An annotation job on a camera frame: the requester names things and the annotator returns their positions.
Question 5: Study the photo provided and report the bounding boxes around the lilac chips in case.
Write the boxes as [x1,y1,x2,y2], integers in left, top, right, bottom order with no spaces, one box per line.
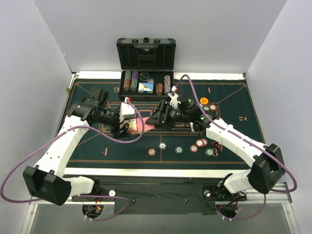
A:
[164,75,171,95]

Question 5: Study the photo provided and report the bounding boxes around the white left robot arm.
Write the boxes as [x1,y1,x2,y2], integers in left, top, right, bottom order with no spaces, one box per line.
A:
[23,87,136,206]

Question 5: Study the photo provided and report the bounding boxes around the orange big blind button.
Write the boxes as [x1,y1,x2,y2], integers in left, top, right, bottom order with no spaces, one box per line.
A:
[199,97,209,105]

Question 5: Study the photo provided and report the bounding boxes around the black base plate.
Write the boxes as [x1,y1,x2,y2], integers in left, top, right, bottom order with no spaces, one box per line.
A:
[73,176,247,218]

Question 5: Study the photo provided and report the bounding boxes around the orange chips in case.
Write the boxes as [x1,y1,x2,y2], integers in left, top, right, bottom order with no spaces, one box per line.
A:
[156,83,163,96]

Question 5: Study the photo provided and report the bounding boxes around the red triangular dealer button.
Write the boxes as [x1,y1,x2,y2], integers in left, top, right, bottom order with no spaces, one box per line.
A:
[212,141,223,152]

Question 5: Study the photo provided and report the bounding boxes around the blue poker chip stack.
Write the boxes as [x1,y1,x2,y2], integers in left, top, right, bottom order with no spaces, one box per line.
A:
[158,142,167,150]

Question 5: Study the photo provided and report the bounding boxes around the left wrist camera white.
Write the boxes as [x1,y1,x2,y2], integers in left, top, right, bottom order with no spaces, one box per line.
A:
[119,102,136,122]

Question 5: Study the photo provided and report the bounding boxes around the green red chips in case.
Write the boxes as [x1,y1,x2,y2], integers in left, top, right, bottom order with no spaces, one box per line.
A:
[123,71,132,91]

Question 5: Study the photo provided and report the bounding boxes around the red playing card deck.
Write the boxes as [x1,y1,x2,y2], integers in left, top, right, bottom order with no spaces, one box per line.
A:
[124,117,155,135]

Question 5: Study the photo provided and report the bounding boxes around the black round button in case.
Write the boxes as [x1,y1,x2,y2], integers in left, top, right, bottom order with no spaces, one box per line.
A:
[139,72,150,81]

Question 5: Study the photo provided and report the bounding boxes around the green poker chip stack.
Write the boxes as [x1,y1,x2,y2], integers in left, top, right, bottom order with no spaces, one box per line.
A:
[175,146,183,154]

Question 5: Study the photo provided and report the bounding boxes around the black poker chip case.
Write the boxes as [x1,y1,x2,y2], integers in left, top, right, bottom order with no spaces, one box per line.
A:
[116,38,176,100]

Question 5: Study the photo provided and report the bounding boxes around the red poker chip stack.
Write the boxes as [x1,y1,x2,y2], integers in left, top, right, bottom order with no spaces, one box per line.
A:
[148,148,156,156]

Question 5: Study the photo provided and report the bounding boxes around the purple green chips in case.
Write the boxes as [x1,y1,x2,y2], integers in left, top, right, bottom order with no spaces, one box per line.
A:
[130,71,138,91]

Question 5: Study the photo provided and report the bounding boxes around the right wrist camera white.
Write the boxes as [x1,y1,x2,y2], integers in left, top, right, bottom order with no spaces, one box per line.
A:
[168,86,181,109]

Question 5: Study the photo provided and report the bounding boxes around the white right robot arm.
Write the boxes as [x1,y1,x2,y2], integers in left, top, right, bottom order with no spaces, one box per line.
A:
[146,95,285,199]

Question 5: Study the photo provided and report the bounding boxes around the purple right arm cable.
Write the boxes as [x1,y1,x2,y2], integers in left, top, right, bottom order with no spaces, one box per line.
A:
[175,74,297,221]

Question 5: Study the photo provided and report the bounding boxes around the blue card box in case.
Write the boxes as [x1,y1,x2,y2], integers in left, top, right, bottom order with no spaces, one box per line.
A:
[137,82,154,94]

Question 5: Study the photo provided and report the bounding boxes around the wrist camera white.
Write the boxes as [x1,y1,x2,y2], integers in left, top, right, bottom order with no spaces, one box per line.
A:
[168,86,181,109]
[119,102,136,122]

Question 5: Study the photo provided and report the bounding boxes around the green poker table mat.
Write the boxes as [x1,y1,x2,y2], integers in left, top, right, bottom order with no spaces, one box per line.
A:
[67,80,264,170]

